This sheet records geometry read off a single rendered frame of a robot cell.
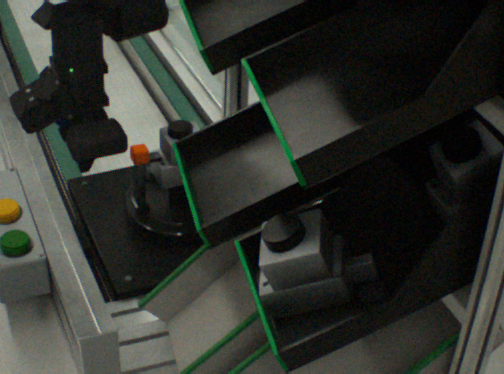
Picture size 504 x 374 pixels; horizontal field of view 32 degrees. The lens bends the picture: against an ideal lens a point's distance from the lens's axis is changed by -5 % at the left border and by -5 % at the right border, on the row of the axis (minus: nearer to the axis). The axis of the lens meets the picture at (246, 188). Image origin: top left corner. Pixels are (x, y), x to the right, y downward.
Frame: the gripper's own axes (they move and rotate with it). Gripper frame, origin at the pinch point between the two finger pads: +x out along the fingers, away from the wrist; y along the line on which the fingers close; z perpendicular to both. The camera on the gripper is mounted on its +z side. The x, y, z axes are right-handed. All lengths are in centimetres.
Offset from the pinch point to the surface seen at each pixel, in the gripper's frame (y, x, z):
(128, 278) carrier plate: 10.2, 12.3, -2.0
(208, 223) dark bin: 32.7, -11.8, -2.8
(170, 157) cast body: 2.0, 2.7, -10.1
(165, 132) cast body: -0.7, 0.9, -10.4
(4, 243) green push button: -1.0, 12.3, 10.9
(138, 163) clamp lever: 1.0, 3.3, -6.5
